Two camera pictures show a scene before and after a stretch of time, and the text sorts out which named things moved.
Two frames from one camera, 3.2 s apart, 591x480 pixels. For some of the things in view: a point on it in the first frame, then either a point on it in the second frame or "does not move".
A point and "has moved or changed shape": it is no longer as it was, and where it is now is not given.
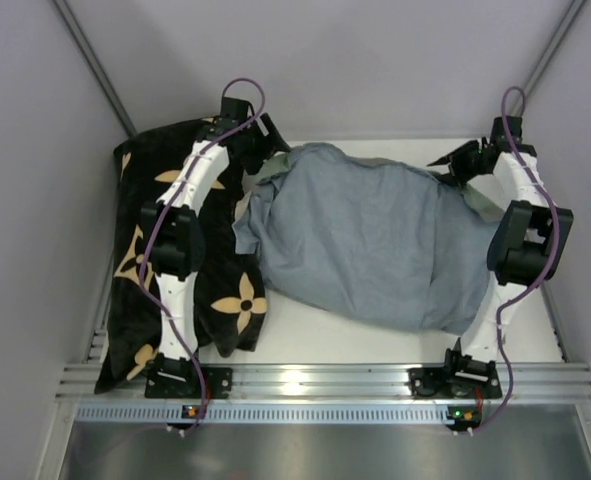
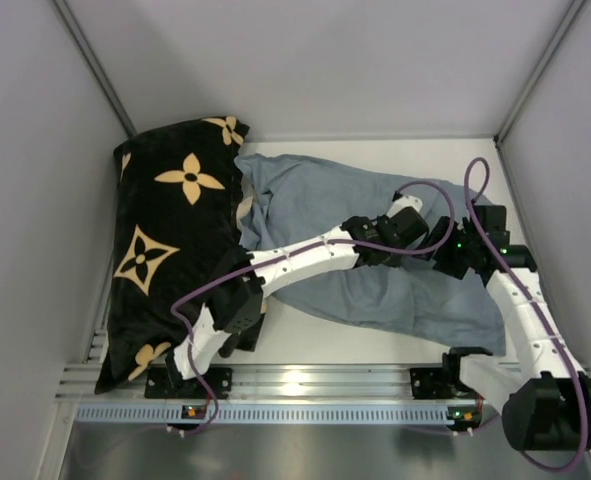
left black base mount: x=183 y=382 does not move
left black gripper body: x=263 y=142 -> x=410 y=223
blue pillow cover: x=385 y=243 has moved or changed shape
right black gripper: x=468 y=159 -> x=438 y=240
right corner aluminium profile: x=572 y=14 does not move
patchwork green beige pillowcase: x=269 y=169 -> x=249 y=194
